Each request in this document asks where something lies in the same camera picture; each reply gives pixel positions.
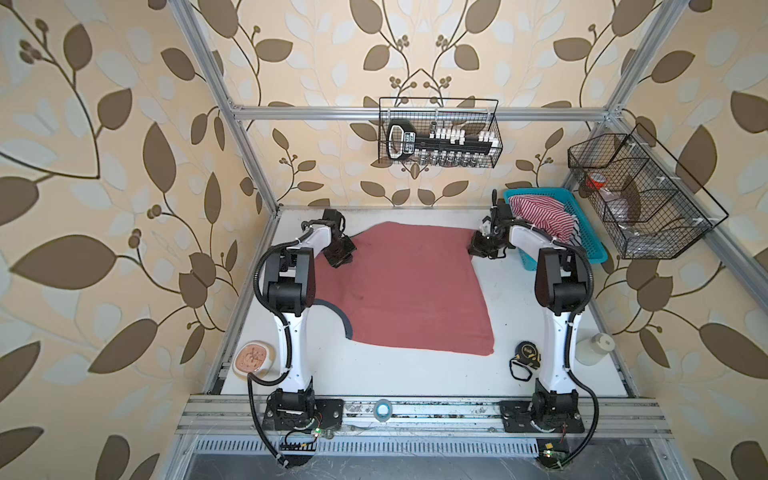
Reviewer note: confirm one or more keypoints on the teal plastic basket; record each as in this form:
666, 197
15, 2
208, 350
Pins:
590, 243

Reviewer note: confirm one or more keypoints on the round tan pad dish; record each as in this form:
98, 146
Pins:
254, 357

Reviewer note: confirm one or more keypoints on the wire basket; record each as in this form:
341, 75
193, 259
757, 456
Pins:
451, 112
675, 208

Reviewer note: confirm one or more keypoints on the back wire basket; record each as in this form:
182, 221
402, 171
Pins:
451, 112

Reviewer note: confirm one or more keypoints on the red tank top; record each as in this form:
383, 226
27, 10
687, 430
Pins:
409, 286

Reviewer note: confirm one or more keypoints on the round blue button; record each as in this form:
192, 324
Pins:
383, 410

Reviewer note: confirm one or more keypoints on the red capped plastic bottle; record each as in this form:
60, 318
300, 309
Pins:
613, 205

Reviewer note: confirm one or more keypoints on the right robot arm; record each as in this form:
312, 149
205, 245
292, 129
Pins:
563, 288

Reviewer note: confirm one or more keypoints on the red white striped garment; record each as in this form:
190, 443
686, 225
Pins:
548, 214

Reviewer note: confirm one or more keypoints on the right wire basket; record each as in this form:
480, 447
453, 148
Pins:
675, 208

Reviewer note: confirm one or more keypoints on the black socket set tool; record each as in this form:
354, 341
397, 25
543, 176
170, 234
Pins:
432, 143

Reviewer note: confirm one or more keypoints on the white plastic bottle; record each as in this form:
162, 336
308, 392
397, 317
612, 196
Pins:
590, 351

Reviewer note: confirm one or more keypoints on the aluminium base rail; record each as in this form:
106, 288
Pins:
412, 416

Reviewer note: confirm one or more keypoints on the black tape measure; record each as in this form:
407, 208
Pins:
525, 357

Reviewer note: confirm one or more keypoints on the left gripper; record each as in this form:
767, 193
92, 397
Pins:
345, 256

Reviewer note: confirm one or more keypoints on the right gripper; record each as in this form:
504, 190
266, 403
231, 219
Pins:
476, 249

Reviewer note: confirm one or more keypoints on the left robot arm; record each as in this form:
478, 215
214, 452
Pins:
287, 415

